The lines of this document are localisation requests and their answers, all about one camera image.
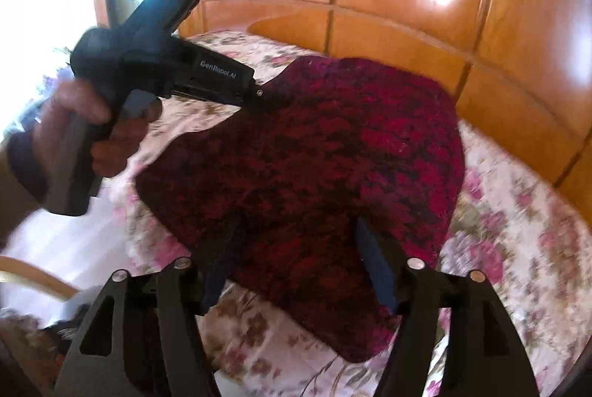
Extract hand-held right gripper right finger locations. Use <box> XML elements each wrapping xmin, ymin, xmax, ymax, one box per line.
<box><xmin>356</xmin><ymin>216</ymin><xmax>541</xmax><ymax>397</ymax></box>

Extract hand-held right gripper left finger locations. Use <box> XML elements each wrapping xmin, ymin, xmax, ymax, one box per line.
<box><xmin>54</xmin><ymin>214</ymin><xmax>243</xmax><ymax>397</ymax></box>

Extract dark red knitted garment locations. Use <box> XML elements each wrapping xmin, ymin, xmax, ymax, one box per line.
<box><xmin>134</xmin><ymin>56</ymin><xmax>466</xmax><ymax>364</ymax></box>

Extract person's left forearm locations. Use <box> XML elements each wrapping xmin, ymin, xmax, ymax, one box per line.
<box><xmin>0</xmin><ymin>131</ymin><xmax>49</xmax><ymax>254</ymax></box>

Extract person's left hand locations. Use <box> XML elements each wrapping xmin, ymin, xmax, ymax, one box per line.
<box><xmin>34</xmin><ymin>78</ymin><xmax>164</xmax><ymax>194</ymax></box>

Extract bright window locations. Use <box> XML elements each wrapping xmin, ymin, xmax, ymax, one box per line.
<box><xmin>0</xmin><ymin>0</ymin><xmax>108</xmax><ymax>143</ymax></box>

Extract floral bedspread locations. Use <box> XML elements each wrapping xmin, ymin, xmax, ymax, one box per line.
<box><xmin>124</xmin><ymin>29</ymin><xmax>592</xmax><ymax>397</ymax></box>

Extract white sheet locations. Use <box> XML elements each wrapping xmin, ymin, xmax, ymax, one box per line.
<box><xmin>4</xmin><ymin>138</ymin><xmax>155</xmax><ymax>326</ymax></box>

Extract curved wooden bed rail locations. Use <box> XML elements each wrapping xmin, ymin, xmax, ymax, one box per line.
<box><xmin>0</xmin><ymin>255</ymin><xmax>78</xmax><ymax>302</ymax></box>

